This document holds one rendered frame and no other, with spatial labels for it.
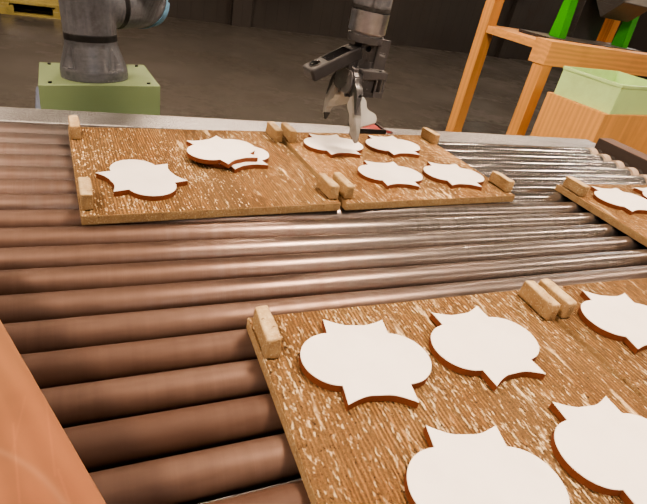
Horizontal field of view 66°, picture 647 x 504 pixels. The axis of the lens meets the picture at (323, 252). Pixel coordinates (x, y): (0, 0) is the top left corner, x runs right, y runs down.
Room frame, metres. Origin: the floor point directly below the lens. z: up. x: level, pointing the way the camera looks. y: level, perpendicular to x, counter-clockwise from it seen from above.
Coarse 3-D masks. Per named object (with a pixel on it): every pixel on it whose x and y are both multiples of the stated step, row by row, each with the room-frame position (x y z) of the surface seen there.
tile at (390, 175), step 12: (360, 168) 0.95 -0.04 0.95; (372, 168) 0.97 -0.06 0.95; (384, 168) 0.98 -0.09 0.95; (396, 168) 1.00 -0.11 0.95; (408, 168) 1.01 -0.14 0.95; (372, 180) 0.92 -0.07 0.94; (384, 180) 0.92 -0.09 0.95; (396, 180) 0.93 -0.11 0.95; (408, 180) 0.94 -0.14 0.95; (420, 180) 0.96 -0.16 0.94
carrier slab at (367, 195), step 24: (288, 144) 1.04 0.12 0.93; (432, 144) 1.25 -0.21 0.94; (312, 168) 0.93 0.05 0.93; (336, 168) 0.95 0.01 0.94; (360, 192) 0.86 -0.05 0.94; (384, 192) 0.88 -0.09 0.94; (408, 192) 0.90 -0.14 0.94; (432, 192) 0.93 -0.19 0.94; (456, 192) 0.96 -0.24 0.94; (480, 192) 0.98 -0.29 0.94; (504, 192) 1.01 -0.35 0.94
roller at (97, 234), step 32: (160, 224) 0.63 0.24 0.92; (192, 224) 0.65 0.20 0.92; (224, 224) 0.67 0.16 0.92; (256, 224) 0.69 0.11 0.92; (288, 224) 0.71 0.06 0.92; (320, 224) 0.73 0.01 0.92; (352, 224) 0.76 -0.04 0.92; (384, 224) 0.79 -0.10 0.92; (416, 224) 0.82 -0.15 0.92; (448, 224) 0.85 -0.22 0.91; (480, 224) 0.88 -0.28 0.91; (512, 224) 0.92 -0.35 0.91; (544, 224) 0.95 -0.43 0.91; (576, 224) 1.00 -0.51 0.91
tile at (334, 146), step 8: (312, 136) 1.09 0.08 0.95; (320, 136) 1.10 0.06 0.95; (328, 136) 1.11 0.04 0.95; (336, 136) 1.12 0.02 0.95; (304, 144) 1.04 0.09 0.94; (312, 144) 1.03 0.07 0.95; (320, 144) 1.05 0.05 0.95; (328, 144) 1.06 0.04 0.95; (336, 144) 1.07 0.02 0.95; (344, 144) 1.08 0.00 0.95; (352, 144) 1.09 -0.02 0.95; (360, 144) 1.10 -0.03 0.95; (320, 152) 1.02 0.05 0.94; (328, 152) 1.01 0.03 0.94; (336, 152) 1.02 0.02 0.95; (344, 152) 1.03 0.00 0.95; (352, 152) 1.04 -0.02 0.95; (360, 152) 1.07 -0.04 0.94
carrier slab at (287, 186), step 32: (96, 128) 0.90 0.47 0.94; (128, 128) 0.93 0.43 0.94; (96, 160) 0.76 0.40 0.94; (160, 160) 0.81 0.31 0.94; (192, 160) 0.84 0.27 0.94; (288, 160) 0.94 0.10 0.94; (96, 192) 0.65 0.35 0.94; (192, 192) 0.72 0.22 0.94; (224, 192) 0.74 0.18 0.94; (256, 192) 0.77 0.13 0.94; (288, 192) 0.79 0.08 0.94; (320, 192) 0.82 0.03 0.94; (96, 224) 0.59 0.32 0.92
